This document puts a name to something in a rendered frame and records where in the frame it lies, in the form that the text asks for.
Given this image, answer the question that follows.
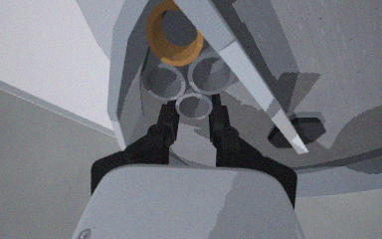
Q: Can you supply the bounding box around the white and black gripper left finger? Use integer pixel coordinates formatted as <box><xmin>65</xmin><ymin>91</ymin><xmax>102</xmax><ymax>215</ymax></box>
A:
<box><xmin>91</xmin><ymin>100</ymin><xmax>180</xmax><ymax>195</ymax></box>

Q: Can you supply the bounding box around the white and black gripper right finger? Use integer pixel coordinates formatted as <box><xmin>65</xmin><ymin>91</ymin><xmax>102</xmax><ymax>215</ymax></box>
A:
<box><xmin>209</xmin><ymin>93</ymin><xmax>297</xmax><ymax>209</ymax></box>

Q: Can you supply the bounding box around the bronze bushing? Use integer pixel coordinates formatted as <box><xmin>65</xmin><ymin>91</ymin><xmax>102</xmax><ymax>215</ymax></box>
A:
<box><xmin>145</xmin><ymin>0</ymin><xmax>204</xmax><ymax>67</ymax></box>

